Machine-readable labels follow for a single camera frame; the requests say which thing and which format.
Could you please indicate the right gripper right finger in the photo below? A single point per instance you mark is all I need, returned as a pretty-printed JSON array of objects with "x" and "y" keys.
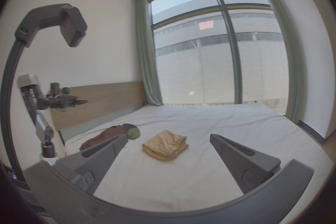
[{"x": 246, "y": 162}]

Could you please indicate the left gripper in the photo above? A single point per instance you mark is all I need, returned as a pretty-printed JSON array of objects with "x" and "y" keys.
[{"x": 64, "y": 102}]

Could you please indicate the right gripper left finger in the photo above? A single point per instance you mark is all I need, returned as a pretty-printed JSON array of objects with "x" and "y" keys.
[{"x": 86, "y": 162}]

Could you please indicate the tan shorts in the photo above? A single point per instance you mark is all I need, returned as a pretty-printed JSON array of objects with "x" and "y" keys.
[{"x": 165, "y": 144}]

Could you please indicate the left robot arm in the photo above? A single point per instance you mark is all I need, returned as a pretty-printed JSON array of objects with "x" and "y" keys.
[{"x": 28, "y": 81}]

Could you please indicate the bed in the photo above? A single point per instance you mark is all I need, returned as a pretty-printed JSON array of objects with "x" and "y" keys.
[{"x": 210, "y": 123}]

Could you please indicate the brown garment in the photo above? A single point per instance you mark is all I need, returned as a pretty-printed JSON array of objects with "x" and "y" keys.
[{"x": 105, "y": 135}]

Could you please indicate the black garment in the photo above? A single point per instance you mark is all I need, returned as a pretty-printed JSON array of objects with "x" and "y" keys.
[{"x": 128, "y": 127}]

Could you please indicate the green garment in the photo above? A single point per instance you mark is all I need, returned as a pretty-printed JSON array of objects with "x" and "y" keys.
[{"x": 133, "y": 133}]

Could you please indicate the window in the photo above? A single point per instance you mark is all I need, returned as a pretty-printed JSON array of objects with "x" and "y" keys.
[{"x": 223, "y": 60}]

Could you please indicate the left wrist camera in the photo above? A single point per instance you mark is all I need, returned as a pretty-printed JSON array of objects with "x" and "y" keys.
[{"x": 66, "y": 90}]

